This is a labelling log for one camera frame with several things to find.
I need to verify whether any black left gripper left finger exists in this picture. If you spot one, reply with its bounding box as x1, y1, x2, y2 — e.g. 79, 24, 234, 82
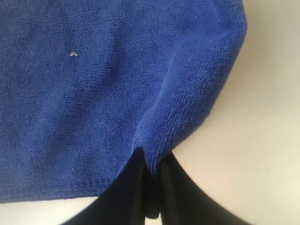
64, 148, 149, 225

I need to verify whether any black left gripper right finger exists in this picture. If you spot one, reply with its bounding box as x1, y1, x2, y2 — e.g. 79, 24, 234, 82
160, 153, 239, 225

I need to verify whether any blue towel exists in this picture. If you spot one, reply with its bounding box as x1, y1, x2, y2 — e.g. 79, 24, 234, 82
0, 0, 247, 203

